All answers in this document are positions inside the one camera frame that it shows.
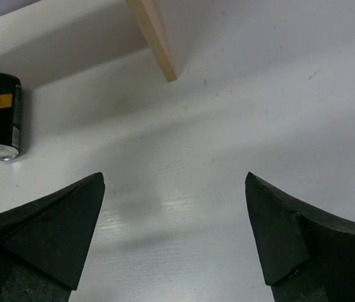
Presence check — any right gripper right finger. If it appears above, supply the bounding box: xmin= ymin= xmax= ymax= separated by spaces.
xmin=245 ymin=172 xmax=355 ymax=301

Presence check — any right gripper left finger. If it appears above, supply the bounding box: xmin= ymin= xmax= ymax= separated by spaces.
xmin=0 ymin=172 xmax=105 ymax=301

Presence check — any wooden shelf unit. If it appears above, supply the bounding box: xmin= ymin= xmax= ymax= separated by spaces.
xmin=0 ymin=1 xmax=177 ymax=88

